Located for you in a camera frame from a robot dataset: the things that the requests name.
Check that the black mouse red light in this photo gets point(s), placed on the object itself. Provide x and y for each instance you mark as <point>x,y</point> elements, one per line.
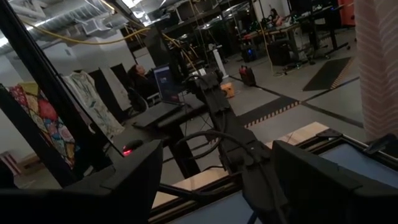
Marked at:
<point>133,145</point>

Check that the black computer tower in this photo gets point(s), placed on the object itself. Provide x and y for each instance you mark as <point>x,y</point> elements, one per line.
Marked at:
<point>248,53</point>

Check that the person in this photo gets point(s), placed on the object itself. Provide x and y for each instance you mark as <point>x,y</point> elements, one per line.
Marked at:
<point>274,15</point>
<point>141,84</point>

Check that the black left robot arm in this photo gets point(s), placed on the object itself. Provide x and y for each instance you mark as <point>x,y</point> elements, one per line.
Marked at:
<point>214,96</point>

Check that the black side desk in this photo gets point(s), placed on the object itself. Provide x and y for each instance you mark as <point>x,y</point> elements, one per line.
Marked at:
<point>155,113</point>

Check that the white floral cloth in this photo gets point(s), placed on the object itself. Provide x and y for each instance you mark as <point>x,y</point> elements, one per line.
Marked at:
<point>90,102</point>

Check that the wooden table board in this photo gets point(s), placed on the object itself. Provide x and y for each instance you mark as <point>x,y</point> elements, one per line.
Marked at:
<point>199,180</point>

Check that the pink chevron cloth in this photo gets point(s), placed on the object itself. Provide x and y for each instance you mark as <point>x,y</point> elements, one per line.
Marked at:
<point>379,62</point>

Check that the long office desk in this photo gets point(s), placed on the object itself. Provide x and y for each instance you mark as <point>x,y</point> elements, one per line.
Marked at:
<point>280,31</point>

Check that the grey-blue table mat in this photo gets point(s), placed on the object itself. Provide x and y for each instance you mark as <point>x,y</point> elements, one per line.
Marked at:
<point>357,161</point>

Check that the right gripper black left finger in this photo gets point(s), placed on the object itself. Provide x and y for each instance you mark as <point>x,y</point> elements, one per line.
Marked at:
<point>93,205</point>

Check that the black striped-edge floor mat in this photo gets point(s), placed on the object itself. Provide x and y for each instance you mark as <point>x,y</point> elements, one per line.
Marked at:
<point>267,110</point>

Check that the red cabinet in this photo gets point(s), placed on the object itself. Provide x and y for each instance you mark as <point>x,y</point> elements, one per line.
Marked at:
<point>346,12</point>

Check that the red bag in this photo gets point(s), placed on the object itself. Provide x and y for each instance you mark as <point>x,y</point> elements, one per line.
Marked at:
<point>247,76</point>

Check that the black clamp knob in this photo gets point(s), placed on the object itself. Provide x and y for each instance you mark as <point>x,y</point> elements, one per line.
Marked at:
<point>381,143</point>

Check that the black office chair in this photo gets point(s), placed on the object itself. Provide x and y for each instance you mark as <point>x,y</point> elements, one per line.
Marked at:
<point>136,101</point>

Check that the colourful floral cloth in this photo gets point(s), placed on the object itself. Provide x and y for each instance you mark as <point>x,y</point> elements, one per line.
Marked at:
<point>46,115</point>

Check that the black cabinet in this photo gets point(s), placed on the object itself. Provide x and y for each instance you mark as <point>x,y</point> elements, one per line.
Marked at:
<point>278,53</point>

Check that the white tower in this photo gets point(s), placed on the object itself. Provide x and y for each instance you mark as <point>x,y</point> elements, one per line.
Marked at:
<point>220,62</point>

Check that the orange box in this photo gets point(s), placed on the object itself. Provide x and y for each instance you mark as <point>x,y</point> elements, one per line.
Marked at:
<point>228,90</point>

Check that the open laptop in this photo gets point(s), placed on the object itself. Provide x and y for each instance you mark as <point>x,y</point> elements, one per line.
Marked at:
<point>166,84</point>

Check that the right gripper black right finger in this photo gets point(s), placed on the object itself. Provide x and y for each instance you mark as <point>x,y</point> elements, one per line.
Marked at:
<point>326,199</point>

